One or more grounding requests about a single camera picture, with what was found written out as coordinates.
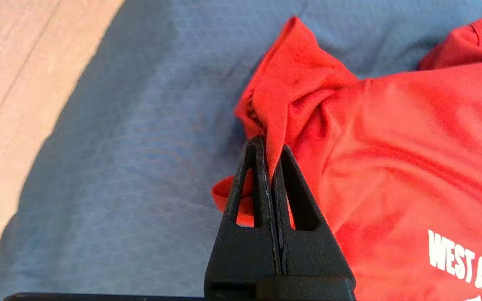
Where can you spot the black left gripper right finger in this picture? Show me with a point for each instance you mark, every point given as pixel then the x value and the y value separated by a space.
pixel 312 255

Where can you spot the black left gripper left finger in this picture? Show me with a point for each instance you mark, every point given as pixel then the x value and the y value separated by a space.
pixel 241 255

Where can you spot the red printed t-shirt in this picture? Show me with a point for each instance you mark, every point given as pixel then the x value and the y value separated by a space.
pixel 391 146

